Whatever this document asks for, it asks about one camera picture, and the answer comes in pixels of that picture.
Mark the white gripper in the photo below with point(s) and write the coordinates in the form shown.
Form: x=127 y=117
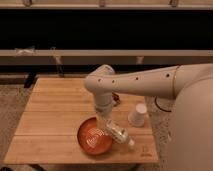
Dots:
x=103 y=104

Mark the clear plastic bottle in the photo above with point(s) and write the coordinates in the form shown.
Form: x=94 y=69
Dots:
x=119 y=134

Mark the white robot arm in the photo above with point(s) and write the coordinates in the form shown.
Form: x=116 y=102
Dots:
x=190 y=138

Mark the orange ceramic bowl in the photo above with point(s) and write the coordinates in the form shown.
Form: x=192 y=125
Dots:
x=93 y=140

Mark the white paper cup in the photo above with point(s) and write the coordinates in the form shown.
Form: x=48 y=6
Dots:
x=137 y=116

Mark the wooden table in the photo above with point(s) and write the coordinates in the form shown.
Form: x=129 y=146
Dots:
x=47 y=130

